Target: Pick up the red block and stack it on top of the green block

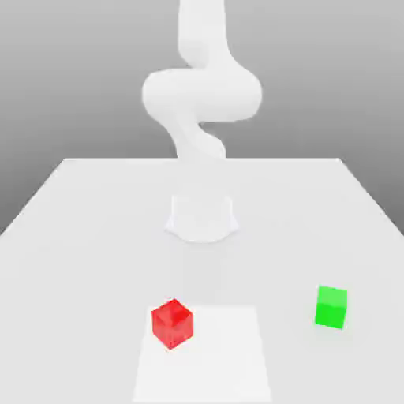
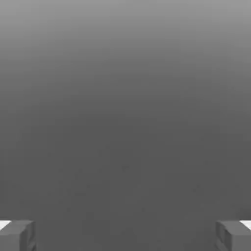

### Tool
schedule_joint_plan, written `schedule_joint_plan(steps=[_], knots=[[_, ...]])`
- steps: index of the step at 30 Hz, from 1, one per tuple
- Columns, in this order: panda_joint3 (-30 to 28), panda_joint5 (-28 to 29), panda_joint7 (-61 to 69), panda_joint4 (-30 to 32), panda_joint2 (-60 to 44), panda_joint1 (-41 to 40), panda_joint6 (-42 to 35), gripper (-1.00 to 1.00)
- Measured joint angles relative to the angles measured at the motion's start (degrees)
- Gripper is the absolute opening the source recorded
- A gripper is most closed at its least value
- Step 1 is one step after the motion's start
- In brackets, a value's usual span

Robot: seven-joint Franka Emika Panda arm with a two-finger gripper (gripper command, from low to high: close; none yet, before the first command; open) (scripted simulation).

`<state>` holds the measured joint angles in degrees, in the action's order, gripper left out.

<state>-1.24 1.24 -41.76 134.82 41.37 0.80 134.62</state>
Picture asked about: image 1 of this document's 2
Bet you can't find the small red cube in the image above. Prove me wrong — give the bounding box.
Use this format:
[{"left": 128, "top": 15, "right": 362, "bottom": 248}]
[{"left": 151, "top": 297, "right": 194, "bottom": 351}]

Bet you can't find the small green cube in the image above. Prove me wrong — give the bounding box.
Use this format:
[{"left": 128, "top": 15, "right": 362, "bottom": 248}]
[{"left": 314, "top": 285, "right": 349, "bottom": 330}]

